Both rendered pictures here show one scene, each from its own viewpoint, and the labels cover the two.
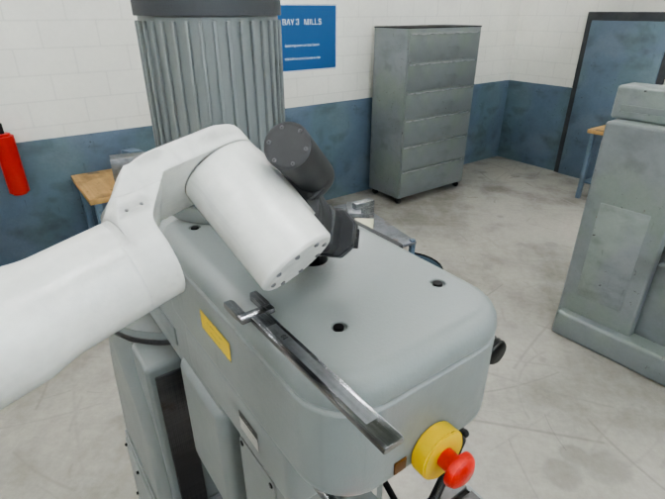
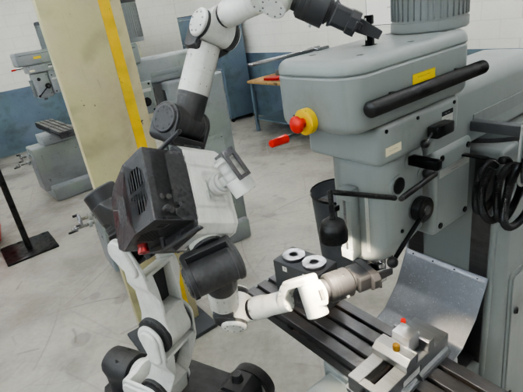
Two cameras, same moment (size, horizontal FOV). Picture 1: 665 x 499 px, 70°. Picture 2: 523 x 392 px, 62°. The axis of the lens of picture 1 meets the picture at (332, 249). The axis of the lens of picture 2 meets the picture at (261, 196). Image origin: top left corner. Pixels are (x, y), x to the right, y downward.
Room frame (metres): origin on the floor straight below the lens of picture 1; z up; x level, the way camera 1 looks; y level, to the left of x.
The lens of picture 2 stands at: (0.25, -1.08, 2.02)
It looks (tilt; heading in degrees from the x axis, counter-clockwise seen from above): 24 degrees down; 92
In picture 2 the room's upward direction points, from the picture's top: 9 degrees counter-clockwise
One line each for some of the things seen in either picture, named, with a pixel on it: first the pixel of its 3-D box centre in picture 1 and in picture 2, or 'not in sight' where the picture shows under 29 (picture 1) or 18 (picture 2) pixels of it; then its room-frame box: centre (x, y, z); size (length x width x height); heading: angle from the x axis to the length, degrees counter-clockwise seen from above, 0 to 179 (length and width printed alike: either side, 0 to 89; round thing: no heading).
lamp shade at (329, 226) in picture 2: not in sight; (333, 228); (0.39, -0.12, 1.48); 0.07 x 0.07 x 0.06
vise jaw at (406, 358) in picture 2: not in sight; (394, 352); (0.55, -0.08, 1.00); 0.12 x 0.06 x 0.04; 127
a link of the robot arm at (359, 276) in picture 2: not in sight; (352, 279); (0.45, -0.01, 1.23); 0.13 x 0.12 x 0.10; 111
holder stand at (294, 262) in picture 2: not in sight; (306, 279); (0.33, 0.34, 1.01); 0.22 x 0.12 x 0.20; 134
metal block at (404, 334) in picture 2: not in sight; (405, 337); (0.59, -0.05, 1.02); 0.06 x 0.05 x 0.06; 127
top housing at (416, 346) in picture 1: (308, 305); (374, 76); (0.55, 0.03, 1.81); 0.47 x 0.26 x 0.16; 36
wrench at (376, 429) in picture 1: (302, 356); (289, 55); (0.34, 0.03, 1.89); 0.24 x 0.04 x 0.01; 37
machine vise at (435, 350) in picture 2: not in sight; (399, 356); (0.57, -0.07, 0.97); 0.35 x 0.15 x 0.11; 37
